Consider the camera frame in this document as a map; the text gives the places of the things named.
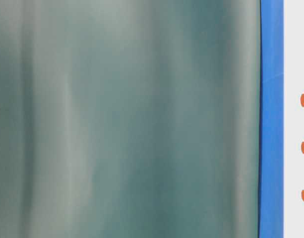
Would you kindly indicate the blue table cloth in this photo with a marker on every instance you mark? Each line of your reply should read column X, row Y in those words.
column 271, row 165

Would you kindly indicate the green backdrop curtain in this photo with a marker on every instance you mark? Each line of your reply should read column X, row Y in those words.
column 129, row 118

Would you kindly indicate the white foam board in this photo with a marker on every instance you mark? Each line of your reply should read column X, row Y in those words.
column 294, row 119

